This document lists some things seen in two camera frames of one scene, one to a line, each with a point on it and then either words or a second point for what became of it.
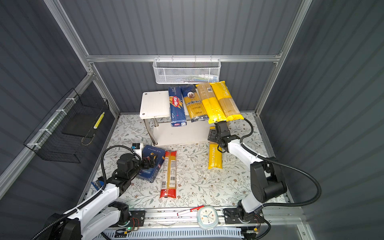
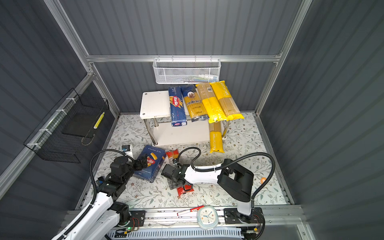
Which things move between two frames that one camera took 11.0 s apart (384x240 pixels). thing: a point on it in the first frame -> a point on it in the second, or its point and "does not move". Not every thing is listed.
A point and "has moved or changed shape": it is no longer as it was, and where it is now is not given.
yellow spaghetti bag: [214, 111] does not move
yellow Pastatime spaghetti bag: [215, 158] has moved or changed shape
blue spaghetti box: [178, 118] does not move
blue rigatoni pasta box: [152, 160] does not move
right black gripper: [212, 135] -> [172, 184]
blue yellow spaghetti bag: [196, 110] does not move
